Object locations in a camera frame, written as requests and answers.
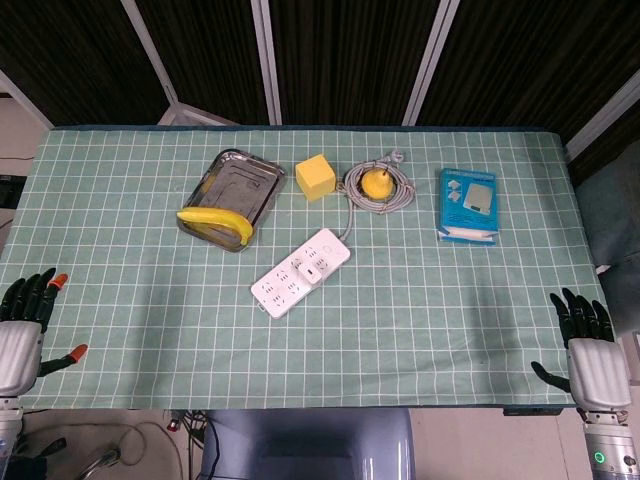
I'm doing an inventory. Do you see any white partition frame post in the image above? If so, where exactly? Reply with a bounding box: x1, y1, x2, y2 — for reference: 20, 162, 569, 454
564, 67, 640, 161
119, 0, 241, 126
402, 0, 460, 126
251, 0, 282, 126

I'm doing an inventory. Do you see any white floor cable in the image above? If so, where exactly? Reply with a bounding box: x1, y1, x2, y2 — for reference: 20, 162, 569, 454
19, 419, 186, 480

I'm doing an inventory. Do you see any white power strip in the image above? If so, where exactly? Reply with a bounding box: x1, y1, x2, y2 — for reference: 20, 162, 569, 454
250, 228, 352, 320

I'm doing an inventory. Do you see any yellow foam cube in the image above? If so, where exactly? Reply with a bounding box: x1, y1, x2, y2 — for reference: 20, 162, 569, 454
294, 153, 338, 203

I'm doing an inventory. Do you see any blue kitchen scale box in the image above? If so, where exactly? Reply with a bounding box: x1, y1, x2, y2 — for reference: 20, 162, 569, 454
435, 167, 501, 248

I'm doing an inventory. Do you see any green grid tablecloth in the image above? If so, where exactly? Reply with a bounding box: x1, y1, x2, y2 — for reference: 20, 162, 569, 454
0, 124, 610, 412

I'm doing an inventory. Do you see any yellow banana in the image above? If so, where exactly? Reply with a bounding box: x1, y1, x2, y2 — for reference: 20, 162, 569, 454
175, 206, 255, 247

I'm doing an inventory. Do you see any white charger plug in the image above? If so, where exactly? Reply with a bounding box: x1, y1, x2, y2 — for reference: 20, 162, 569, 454
297, 261, 324, 287

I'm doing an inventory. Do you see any yellow pear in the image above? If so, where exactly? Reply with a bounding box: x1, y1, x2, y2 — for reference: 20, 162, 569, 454
361, 167, 397, 200

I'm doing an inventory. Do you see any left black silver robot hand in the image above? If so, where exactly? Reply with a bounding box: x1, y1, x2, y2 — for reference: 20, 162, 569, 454
0, 268, 89, 397

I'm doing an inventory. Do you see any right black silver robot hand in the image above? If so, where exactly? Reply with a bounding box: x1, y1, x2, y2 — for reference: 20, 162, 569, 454
530, 287, 632, 414

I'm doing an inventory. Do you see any grey cable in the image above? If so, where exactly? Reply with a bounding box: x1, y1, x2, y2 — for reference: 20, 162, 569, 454
333, 151, 417, 240

